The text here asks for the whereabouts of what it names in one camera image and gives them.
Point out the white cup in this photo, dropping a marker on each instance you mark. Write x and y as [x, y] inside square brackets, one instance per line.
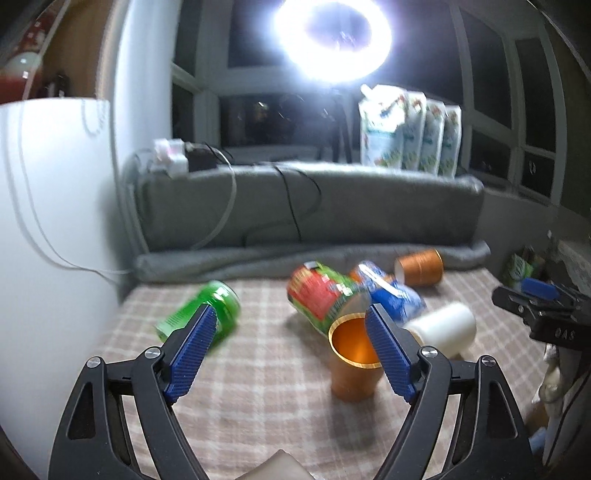
[448, 324]

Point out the red and green printed cup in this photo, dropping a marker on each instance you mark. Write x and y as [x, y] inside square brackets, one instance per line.
[318, 290]

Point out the black tripod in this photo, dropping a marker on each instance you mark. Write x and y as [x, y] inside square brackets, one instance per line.
[339, 124]

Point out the green packet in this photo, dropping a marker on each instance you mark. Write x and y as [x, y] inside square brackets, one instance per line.
[519, 270]

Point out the white window frame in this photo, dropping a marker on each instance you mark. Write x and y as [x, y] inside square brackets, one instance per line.
[466, 92]

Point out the black power adapter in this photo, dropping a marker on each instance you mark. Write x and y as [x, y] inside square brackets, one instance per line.
[201, 159]

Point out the checked blanket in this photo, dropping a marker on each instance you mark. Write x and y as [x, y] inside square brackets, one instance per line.
[272, 392]

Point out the white appliance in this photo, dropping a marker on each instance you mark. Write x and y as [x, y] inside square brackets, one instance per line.
[51, 277]

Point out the blue snack packet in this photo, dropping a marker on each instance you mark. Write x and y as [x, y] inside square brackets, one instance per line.
[398, 300]

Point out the red and white figure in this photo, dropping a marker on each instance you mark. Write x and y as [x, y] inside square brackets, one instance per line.
[25, 60]

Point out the white power strip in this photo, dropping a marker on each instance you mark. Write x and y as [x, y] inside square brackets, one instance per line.
[170, 154]

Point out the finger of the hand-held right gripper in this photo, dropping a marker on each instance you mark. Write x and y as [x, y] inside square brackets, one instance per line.
[540, 288]
[512, 300]

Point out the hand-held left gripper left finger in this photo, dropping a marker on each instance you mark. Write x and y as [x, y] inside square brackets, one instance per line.
[191, 353]

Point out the white cloth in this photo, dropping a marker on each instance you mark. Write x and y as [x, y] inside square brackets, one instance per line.
[554, 378]

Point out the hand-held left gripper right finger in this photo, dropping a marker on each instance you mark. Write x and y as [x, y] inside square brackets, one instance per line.
[388, 357]

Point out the orange metallic cup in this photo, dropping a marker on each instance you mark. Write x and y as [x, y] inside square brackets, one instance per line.
[421, 267]
[353, 344]

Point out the grey cushion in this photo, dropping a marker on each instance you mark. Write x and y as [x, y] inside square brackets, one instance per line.
[369, 207]

